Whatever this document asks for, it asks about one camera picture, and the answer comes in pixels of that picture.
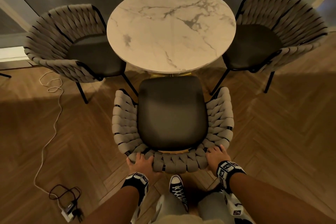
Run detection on white power strip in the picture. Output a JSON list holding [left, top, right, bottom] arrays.
[[61, 203, 79, 223]]

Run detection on grey woven chair black seat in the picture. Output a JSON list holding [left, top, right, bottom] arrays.
[[209, 0, 328, 96], [24, 4, 139, 104], [112, 75, 235, 174]]

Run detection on black white lace-up sneaker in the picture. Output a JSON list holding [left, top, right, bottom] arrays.
[[169, 174, 190, 212]]

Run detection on person's grey jeans legs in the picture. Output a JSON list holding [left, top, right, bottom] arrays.
[[150, 191, 238, 224]]

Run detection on person's right forearm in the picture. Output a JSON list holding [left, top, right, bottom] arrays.
[[228, 172, 336, 224]]

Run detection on black coiled cable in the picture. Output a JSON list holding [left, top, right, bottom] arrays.
[[49, 184, 84, 222]]

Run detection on person's right hand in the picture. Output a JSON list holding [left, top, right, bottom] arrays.
[[205, 145, 232, 177]]

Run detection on long white cable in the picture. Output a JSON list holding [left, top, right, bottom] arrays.
[[33, 71, 65, 210]]

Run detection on black white wrist strap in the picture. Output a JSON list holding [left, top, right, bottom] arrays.
[[216, 160, 247, 193], [121, 172, 149, 206]]

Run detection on person's left hand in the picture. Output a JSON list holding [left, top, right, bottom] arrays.
[[127, 152, 158, 180]]

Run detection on person's left forearm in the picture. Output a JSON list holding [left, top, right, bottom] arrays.
[[85, 185, 140, 224]]

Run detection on round white marble table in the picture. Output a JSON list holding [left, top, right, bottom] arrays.
[[107, 0, 237, 77]]

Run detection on white marker-covered wrist device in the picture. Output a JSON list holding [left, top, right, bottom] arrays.
[[224, 192, 254, 224]]

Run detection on black white left wrist strap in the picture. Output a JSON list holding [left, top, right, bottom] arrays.
[[121, 172, 149, 206]]

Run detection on black white right wrist strap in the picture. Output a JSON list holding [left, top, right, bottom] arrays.
[[216, 160, 247, 193]]

